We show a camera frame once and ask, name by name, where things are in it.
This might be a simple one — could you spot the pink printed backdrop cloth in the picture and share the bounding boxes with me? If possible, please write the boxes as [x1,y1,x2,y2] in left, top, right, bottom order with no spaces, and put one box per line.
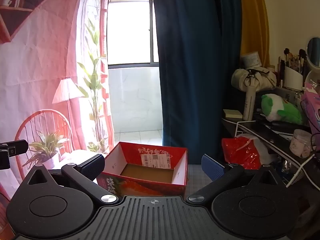
[0,0,116,205]

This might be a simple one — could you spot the white tube bottle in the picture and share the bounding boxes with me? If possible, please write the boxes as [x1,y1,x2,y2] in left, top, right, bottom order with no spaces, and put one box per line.
[243,76,258,121]

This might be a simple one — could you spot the bunch of makeup brushes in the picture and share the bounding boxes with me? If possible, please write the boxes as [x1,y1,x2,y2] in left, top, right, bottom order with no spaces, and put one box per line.
[277,47,309,75]

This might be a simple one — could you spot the dark blue curtain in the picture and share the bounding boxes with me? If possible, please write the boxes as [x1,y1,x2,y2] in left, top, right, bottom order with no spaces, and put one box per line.
[151,0,243,165]

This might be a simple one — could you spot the white cable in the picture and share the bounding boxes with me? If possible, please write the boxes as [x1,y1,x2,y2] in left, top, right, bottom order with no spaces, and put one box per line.
[235,120,316,188]

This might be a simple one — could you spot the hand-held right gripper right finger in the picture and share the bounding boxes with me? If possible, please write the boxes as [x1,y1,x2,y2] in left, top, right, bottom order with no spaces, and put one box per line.
[187,154,288,205]

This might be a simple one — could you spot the pink carton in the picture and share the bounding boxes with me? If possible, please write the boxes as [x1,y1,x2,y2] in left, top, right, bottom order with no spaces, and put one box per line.
[300,80,320,130]

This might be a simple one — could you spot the white paper roll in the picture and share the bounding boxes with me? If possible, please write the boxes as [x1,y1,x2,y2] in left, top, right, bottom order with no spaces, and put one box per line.
[240,51,262,68]

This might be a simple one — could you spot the red strawberry print cardboard box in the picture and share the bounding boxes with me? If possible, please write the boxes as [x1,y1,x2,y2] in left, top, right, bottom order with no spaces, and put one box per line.
[96,141,188,198]

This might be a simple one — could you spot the dark framed window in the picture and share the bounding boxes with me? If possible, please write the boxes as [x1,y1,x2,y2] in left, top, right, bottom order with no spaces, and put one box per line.
[106,0,160,68]

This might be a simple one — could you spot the round mirror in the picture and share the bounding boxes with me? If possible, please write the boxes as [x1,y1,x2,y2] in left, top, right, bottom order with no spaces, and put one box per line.
[306,37,320,68]

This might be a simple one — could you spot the red plastic bag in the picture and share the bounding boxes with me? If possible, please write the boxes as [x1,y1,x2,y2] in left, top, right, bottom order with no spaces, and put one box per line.
[221,134,263,170]

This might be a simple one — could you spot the beige drawstring cloth bag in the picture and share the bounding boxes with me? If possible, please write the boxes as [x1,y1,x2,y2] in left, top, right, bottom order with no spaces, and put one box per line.
[231,67,277,92]

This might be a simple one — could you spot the clear plastic jar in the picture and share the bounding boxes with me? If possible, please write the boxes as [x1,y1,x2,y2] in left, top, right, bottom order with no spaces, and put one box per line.
[289,129,313,158]

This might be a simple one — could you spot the green and white plush toy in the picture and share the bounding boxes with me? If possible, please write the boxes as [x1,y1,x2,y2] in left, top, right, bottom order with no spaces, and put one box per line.
[261,94,304,125]

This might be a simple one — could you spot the pale yellow notepad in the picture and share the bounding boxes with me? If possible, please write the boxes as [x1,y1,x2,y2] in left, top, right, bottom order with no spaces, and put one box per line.
[222,109,243,119]

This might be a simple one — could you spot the white brush holder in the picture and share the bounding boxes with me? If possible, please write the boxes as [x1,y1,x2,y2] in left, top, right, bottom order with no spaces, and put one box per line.
[284,66,304,90]

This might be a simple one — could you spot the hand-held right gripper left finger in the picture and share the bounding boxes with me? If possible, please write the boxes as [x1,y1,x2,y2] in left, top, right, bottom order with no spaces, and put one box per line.
[26,153,120,205]

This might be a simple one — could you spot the white plastic bag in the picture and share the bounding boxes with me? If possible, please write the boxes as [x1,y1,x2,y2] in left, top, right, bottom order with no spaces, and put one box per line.
[250,135,278,166]

